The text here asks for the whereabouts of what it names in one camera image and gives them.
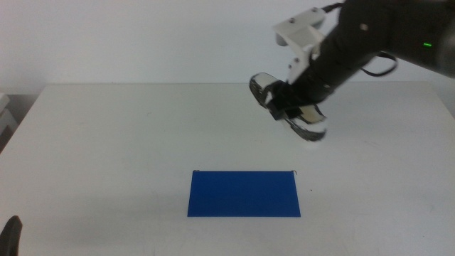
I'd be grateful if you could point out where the black camera cable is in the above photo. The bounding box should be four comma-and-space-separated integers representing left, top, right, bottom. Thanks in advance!
321, 1, 345, 12

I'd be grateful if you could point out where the blue rectangular mat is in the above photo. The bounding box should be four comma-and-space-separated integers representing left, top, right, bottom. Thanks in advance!
187, 170, 301, 218

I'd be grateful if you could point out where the white shelf unit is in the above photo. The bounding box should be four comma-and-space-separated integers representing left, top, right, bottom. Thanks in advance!
0, 92, 19, 135

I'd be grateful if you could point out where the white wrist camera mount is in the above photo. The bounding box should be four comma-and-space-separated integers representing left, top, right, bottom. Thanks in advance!
272, 6, 326, 85

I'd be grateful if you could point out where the black and white shoe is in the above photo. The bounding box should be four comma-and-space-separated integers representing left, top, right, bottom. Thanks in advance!
249, 72, 328, 142

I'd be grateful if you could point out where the black looped cable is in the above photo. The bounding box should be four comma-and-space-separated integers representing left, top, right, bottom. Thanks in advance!
359, 51, 399, 78

